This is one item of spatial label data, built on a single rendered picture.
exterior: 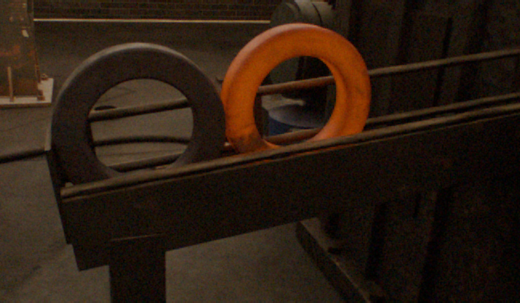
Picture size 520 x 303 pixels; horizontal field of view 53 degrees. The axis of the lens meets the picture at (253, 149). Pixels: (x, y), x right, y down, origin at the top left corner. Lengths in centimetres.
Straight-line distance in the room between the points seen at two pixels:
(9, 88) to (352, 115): 266
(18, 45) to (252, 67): 259
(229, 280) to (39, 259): 54
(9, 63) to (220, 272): 201
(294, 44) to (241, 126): 11
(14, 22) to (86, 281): 189
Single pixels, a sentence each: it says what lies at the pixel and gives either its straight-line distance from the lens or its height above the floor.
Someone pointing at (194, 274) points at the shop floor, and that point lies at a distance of 146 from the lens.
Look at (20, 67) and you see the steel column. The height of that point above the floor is 19.
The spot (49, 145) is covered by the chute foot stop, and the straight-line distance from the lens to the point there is 56.
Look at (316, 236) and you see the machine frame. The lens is 153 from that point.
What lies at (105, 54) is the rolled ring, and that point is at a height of 72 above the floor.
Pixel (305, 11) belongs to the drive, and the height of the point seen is 64.
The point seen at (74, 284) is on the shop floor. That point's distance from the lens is 147.
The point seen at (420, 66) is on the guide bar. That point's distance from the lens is 75.
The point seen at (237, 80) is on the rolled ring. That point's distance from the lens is 57.
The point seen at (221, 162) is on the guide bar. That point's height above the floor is 61.
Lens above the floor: 82
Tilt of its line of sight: 20 degrees down
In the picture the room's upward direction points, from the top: 3 degrees clockwise
